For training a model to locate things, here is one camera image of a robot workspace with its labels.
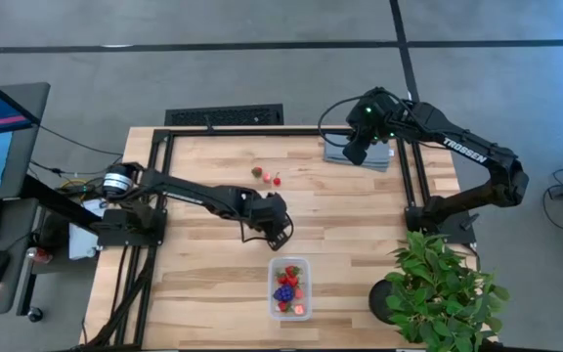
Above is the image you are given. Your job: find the purple grape bunch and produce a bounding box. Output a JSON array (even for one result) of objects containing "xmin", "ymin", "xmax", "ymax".
[{"xmin": 272, "ymin": 285, "xmax": 296, "ymax": 303}]

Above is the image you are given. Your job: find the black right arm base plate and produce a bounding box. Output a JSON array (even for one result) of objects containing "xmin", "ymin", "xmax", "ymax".
[{"xmin": 405, "ymin": 203, "xmax": 478, "ymax": 245}]

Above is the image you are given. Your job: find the grey desk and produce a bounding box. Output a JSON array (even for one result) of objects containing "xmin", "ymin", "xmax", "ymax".
[{"xmin": 0, "ymin": 198, "xmax": 39, "ymax": 319}]

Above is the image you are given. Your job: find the black floor vent grille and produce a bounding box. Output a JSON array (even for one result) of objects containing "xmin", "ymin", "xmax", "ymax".
[{"xmin": 164, "ymin": 103, "xmax": 285, "ymax": 127}]

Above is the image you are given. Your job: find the red and silver can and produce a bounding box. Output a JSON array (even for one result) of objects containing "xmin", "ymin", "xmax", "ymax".
[{"xmin": 25, "ymin": 246, "xmax": 54, "ymax": 265}]

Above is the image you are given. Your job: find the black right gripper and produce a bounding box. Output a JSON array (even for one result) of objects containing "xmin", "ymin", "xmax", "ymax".
[{"xmin": 342, "ymin": 86, "xmax": 403, "ymax": 167}]

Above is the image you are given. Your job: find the black plant pot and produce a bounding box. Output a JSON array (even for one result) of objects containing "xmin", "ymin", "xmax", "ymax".
[{"xmin": 368, "ymin": 279, "xmax": 403, "ymax": 326}]

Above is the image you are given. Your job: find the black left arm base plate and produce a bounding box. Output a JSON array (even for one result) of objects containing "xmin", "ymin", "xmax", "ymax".
[{"xmin": 96, "ymin": 207, "xmax": 168, "ymax": 248}]

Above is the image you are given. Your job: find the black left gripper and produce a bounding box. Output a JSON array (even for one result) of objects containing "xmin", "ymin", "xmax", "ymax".
[{"xmin": 241, "ymin": 191, "xmax": 294, "ymax": 251}]

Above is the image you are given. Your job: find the green leafy plant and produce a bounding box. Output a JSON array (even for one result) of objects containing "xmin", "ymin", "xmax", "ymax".
[{"xmin": 383, "ymin": 230, "xmax": 511, "ymax": 352}]

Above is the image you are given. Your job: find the black monitor stand beam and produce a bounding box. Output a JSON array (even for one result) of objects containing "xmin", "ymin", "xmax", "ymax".
[{"xmin": 17, "ymin": 173, "xmax": 105, "ymax": 235}]

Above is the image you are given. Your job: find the grey folded cloth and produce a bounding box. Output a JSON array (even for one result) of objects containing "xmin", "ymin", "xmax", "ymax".
[{"xmin": 323, "ymin": 134, "xmax": 394, "ymax": 173}]

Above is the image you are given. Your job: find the clear plastic tupperware container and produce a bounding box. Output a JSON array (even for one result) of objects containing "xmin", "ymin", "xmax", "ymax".
[{"xmin": 267, "ymin": 256, "xmax": 313, "ymax": 323}]

